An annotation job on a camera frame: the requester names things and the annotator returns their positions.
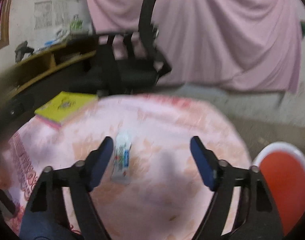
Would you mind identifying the pink floral tablecloth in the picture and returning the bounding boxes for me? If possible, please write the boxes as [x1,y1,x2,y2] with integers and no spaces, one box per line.
[4,94,251,239]

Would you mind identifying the red white trash bin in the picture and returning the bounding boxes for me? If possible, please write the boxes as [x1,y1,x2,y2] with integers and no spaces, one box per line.
[253,141,305,235]

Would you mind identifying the green candy jar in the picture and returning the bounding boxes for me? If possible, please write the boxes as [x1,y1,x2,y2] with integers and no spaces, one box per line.
[69,14,83,31]

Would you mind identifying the black device on desk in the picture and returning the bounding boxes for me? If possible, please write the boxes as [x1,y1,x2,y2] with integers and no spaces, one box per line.
[15,41,34,63]

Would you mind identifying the yellow book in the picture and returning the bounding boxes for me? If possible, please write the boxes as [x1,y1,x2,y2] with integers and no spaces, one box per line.
[34,92,98,129]

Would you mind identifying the pink hanging sheet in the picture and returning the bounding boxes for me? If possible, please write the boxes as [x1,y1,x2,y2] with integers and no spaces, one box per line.
[83,0,303,94]

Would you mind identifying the green dustpan on wall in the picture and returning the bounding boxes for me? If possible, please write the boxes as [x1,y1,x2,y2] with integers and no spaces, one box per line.
[300,20,305,39]

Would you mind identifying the wooden desk with shelf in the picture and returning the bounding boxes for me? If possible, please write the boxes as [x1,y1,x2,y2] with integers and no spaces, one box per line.
[0,36,98,98]

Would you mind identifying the black office chair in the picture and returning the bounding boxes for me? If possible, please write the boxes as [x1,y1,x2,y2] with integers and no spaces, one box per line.
[67,0,173,94]

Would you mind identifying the person's left hand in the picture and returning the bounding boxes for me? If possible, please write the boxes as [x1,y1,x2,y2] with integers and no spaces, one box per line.
[0,165,12,191]

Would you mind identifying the pile of papers on desk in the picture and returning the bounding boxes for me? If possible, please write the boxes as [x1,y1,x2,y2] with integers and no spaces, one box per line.
[34,27,70,54]

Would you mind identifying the white blue wrapper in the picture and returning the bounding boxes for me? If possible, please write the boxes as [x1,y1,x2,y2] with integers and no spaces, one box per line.
[111,131,132,185]

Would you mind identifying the paper notices on wall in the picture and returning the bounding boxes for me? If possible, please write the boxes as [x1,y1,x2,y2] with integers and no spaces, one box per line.
[34,1,69,30]

